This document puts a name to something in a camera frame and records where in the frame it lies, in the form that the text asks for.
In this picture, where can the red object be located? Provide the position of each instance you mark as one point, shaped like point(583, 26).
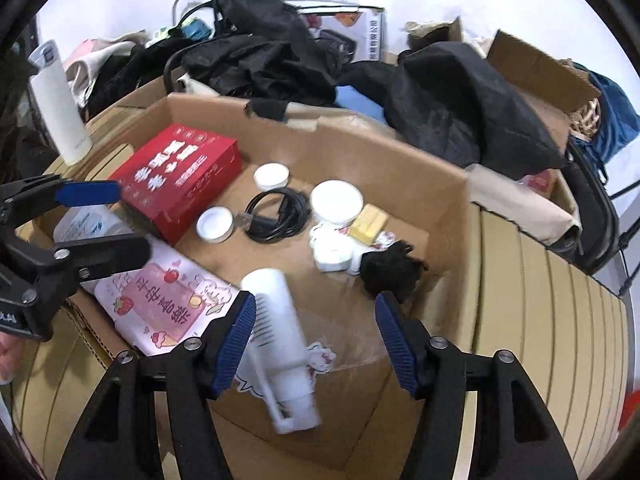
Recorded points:
point(631, 412)

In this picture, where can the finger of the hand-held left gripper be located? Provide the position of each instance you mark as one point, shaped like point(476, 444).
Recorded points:
point(87, 193)
point(100, 255)

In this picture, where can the blue cloth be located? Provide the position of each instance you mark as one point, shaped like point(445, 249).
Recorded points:
point(360, 102)

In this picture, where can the black backpack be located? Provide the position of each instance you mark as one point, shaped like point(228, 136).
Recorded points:
point(595, 220)

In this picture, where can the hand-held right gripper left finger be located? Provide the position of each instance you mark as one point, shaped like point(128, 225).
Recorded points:
point(235, 345)

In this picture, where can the yellow block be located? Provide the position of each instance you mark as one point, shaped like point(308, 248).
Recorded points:
point(367, 222)

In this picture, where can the brown paper bag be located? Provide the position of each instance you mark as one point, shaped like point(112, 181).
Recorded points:
point(515, 205)

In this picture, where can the white thermos bottle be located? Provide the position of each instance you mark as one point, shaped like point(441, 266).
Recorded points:
point(60, 110)

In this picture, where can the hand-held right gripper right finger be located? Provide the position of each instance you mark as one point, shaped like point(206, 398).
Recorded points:
point(395, 345)

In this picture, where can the beige tote bag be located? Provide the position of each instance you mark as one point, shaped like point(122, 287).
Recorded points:
point(90, 60)

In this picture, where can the black jacket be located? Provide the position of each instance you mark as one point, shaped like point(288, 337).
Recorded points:
point(450, 100)
point(250, 65)

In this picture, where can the cardboard box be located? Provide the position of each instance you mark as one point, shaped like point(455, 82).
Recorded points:
point(350, 160)
point(530, 67)

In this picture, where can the red printed box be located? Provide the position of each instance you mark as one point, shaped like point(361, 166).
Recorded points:
point(175, 180)

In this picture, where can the blue bag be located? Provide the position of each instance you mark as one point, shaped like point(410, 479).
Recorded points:
point(612, 110)

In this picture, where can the teal cloth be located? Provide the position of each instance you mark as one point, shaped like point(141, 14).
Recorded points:
point(195, 29)

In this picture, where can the empty open cardboard box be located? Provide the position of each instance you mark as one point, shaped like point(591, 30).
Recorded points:
point(530, 67)

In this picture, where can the black tripod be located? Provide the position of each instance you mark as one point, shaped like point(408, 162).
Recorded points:
point(621, 255)

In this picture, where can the person's left forearm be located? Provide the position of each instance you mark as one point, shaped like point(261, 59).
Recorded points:
point(7, 355)

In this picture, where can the printed appliance box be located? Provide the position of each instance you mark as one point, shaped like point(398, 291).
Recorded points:
point(367, 35)

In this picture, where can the beige paper bag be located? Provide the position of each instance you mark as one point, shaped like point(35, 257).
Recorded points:
point(435, 27)

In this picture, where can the translucent plastic bottle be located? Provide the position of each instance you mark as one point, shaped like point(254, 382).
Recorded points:
point(90, 222)

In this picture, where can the wide white jar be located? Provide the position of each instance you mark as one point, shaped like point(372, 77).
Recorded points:
point(335, 200)

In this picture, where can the white spray bottle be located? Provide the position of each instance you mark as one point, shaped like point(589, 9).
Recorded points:
point(275, 320)

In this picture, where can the black cloth with white tag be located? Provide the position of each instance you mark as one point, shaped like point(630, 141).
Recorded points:
point(390, 270)

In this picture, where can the black bag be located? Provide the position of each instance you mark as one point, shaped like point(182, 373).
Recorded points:
point(130, 75)

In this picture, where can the wicker basket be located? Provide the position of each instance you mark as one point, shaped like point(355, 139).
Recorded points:
point(587, 115)

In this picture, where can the white cartoon sticker sheet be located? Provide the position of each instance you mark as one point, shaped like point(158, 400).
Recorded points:
point(322, 357)

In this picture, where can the small white jar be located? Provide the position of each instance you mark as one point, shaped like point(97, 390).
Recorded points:
point(272, 176)

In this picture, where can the small white lid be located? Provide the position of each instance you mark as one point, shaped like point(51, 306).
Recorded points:
point(215, 222)

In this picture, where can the pink printed wipes pack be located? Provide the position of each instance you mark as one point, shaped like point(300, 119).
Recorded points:
point(160, 305)

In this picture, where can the white printed cup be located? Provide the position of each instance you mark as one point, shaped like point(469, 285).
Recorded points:
point(330, 255)

